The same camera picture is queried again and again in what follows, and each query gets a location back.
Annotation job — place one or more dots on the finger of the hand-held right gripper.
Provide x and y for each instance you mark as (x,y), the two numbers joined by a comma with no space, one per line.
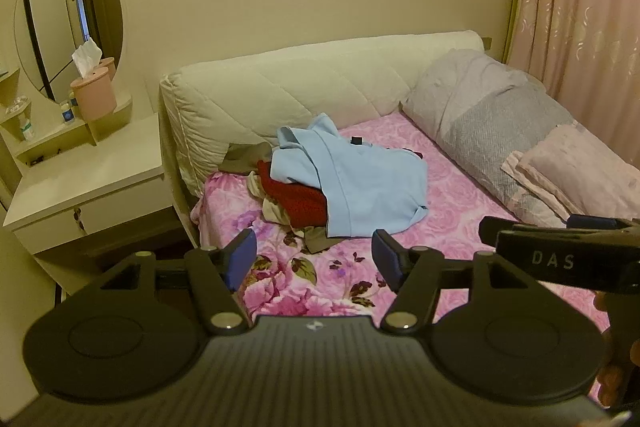
(592,222)

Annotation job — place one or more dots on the person's right hand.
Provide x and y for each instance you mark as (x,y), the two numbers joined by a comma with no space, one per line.
(611,377)

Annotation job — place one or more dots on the oval mirror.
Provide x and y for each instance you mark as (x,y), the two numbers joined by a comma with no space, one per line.
(55,7)

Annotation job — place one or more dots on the cream padded headboard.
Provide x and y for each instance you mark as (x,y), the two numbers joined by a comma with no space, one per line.
(300,77)

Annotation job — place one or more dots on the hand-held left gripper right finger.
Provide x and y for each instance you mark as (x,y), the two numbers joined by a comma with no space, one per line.
(387,257)

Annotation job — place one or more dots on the pink floral blanket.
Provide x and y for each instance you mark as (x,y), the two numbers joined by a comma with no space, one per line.
(450,217)

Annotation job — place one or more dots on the beige garment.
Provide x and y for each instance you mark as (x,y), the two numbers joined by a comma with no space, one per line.
(274,211)

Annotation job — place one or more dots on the grey pillow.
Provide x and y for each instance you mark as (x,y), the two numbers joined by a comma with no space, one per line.
(480,117)

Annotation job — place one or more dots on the white vanity dresser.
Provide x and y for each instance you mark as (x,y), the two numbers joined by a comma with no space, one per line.
(90,177)

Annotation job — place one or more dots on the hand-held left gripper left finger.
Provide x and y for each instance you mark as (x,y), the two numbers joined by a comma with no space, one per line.
(242,257)

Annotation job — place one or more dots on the red knit garment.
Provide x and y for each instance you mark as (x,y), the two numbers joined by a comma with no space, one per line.
(295,202)

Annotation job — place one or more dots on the pink tissue holder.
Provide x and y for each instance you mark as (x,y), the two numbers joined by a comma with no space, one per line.
(95,97)

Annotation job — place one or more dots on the light blue shirt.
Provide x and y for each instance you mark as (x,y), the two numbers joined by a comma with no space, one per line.
(370,177)

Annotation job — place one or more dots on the olive garment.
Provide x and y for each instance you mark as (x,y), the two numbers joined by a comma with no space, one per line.
(245,157)

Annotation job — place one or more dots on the white tissue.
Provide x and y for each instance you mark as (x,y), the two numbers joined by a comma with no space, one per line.
(86,57)

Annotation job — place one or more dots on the small bottle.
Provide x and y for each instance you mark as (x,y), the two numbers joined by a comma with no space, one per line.
(27,129)
(67,113)

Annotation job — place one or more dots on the glass bowl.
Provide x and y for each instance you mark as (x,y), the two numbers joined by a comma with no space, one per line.
(16,107)

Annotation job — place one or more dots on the pink curtain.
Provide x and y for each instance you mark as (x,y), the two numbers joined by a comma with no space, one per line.
(575,7)

